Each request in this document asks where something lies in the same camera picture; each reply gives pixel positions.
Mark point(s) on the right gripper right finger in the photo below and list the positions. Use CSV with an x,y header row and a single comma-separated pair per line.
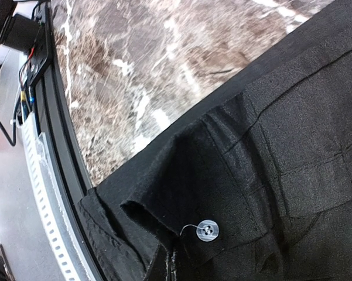
x,y
179,266

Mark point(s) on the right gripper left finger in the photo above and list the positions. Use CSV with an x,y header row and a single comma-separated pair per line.
x,y
159,269

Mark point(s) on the black long sleeve shirt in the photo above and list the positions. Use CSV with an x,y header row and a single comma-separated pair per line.
x,y
254,182

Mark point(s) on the black front rail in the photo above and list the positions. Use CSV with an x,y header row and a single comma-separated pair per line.
x,y
53,119

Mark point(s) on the white slotted cable duct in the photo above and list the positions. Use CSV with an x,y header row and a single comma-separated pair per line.
x,y
34,161

